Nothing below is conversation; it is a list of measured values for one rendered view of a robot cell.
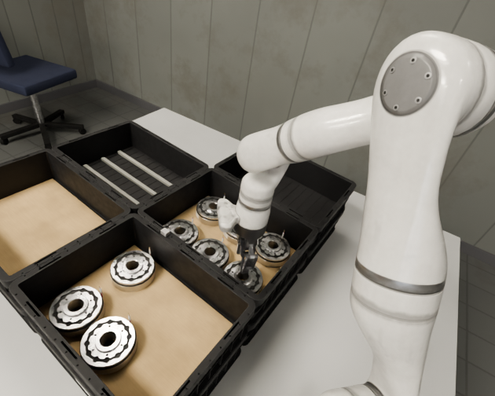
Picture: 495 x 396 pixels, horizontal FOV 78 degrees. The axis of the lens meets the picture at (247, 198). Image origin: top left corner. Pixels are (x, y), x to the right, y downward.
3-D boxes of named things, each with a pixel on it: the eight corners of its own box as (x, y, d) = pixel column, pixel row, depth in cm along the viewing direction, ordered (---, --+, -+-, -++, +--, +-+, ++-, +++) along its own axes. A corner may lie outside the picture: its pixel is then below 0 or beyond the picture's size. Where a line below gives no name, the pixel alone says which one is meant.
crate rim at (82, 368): (257, 309, 66) (259, 304, 64) (144, 449, 46) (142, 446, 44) (134, 217, 81) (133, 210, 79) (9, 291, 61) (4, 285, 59)
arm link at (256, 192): (265, 185, 70) (232, 194, 65) (279, 122, 60) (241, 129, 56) (284, 203, 65) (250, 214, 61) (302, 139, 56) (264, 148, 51)
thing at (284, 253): (296, 247, 88) (296, 245, 88) (277, 267, 82) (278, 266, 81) (267, 229, 92) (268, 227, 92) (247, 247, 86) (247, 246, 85)
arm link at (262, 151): (227, 142, 58) (269, 122, 46) (265, 134, 62) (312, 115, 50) (236, 178, 58) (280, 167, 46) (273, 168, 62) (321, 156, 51)
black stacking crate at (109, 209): (137, 241, 87) (133, 212, 80) (24, 316, 67) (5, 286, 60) (57, 178, 102) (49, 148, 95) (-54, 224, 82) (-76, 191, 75)
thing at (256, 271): (269, 276, 79) (270, 275, 79) (247, 303, 72) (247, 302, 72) (239, 255, 83) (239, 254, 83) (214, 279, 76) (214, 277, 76)
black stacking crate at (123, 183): (207, 194, 107) (210, 167, 100) (137, 240, 87) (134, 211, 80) (133, 147, 122) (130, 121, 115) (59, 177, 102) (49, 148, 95)
